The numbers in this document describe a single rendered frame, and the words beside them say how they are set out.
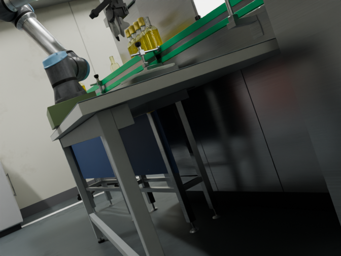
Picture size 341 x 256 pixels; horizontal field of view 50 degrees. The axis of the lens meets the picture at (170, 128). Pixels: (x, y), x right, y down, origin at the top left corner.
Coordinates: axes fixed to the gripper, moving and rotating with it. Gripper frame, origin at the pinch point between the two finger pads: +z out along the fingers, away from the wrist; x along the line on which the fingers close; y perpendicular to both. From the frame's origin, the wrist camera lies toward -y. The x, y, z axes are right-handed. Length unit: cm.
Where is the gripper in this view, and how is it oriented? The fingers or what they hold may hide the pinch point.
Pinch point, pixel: (119, 36)
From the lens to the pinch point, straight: 176.0
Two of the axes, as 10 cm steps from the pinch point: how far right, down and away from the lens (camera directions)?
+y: 8.0, -3.1, 5.1
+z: 3.3, 9.4, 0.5
